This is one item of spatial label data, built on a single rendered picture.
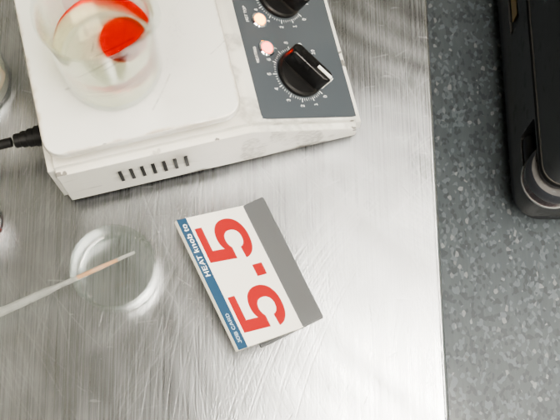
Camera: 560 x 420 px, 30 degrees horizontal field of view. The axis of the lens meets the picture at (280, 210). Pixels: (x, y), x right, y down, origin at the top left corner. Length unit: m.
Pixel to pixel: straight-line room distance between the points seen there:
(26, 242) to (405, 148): 0.26
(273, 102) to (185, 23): 0.07
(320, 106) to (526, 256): 0.86
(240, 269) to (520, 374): 0.85
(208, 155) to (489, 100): 0.93
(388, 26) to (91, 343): 0.30
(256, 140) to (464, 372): 0.84
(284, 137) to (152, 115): 0.09
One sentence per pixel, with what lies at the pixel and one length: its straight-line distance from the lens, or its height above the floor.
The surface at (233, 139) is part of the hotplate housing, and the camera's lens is 0.65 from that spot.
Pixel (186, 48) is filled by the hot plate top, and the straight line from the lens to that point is 0.64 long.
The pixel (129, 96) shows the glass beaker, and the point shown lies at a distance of 0.61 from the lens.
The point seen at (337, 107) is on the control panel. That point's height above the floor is 0.79.
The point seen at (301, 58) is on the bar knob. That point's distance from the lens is 0.66.
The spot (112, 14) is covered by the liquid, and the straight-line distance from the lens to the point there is 0.61.
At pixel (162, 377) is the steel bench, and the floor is 0.75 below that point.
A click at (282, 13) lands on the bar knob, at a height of 0.80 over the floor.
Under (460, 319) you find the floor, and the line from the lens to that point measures 1.46.
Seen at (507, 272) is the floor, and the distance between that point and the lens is 1.49.
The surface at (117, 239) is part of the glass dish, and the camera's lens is 0.69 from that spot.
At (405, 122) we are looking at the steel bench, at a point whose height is 0.75.
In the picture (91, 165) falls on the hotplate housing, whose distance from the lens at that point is 0.64.
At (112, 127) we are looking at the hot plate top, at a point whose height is 0.84.
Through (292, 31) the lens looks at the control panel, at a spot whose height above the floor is 0.80.
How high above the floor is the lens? 1.42
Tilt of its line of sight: 75 degrees down
